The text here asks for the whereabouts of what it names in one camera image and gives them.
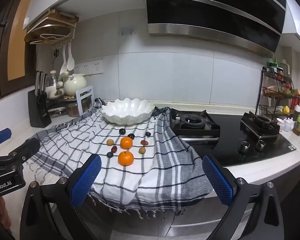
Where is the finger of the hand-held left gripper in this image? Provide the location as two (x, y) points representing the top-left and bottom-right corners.
(4, 137), (41, 167)
(0, 128), (12, 150)

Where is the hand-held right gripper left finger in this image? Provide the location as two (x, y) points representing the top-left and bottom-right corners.
(19, 153), (102, 240)

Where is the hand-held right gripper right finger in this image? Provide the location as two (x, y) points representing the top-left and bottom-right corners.
(202, 154), (285, 240)

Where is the orange mandarin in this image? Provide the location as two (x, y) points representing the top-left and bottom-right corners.
(120, 136), (133, 150)
(118, 151), (134, 166)

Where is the white scalloped bowl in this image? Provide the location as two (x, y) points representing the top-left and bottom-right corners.
(101, 98), (155, 125)

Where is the person's left hand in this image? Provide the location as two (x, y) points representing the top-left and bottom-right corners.
(0, 196), (12, 232)

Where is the black knife block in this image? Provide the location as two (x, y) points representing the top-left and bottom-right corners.
(28, 90), (52, 128)

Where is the grey white checked cloth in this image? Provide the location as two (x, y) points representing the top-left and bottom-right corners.
(25, 106), (213, 219)

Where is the black glass gas stove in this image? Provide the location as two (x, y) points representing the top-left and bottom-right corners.
(170, 109), (297, 167)

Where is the black stove burner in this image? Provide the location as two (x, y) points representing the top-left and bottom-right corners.
(240, 111), (280, 139)
(170, 109), (221, 138)

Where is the small cream pot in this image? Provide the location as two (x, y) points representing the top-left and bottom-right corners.
(45, 81), (65, 99)

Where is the steel pot with lid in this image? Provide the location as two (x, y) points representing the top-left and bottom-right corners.
(48, 70), (59, 87)

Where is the steel container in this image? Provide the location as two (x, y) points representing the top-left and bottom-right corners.
(81, 97), (93, 112)

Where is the cream ceramic teapot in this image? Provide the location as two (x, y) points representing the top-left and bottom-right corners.
(59, 73), (87, 96)

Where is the pastel seasoning jar set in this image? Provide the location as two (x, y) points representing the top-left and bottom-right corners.
(277, 117), (296, 132)

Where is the white ladle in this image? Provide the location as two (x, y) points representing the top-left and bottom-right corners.
(59, 44), (68, 77)

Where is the brown wooden door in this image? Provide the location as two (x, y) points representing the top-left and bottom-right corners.
(0, 0), (40, 103)

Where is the red sauce bottle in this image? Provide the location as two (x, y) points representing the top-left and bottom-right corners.
(290, 96), (299, 114)

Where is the round wooden cutting board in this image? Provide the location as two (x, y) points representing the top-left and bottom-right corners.
(24, 24), (72, 43)

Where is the white plastic jug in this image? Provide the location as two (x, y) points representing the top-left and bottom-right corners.
(280, 59), (290, 77)

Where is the rectangular wooden cutting board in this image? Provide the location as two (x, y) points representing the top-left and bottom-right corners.
(48, 9), (80, 25)

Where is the black range hood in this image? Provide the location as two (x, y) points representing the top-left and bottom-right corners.
(144, 0), (287, 58)

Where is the black wire spice rack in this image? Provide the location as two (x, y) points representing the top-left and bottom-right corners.
(259, 66), (300, 115)

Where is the white wire wall rack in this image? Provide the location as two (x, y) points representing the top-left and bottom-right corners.
(24, 9), (80, 46)

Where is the grey wall hook strip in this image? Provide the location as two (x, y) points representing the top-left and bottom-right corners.
(119, 27), (136, 36)

